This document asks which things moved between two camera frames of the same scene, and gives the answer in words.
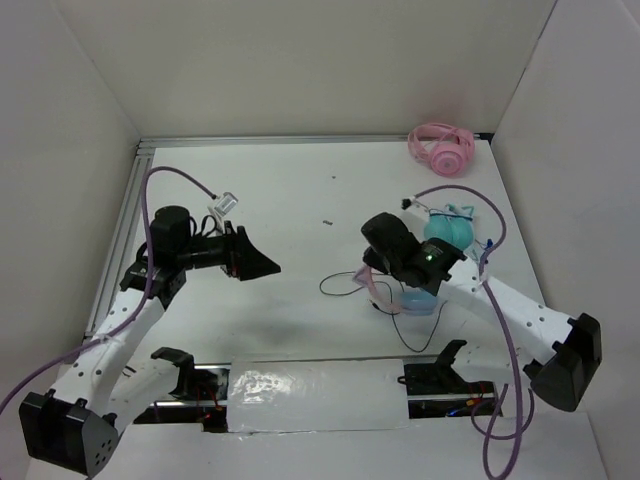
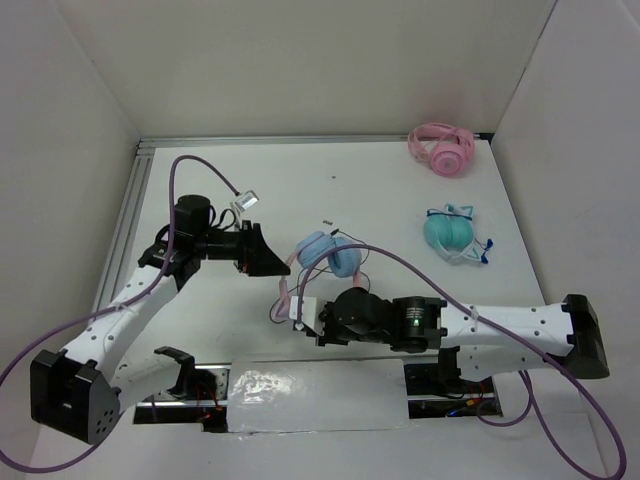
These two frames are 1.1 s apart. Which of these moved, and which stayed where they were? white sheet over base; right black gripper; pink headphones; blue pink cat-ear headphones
Moved: right black gripper; blue pink cat-ear headphones
Stayed: white sheet over base; pink headphones
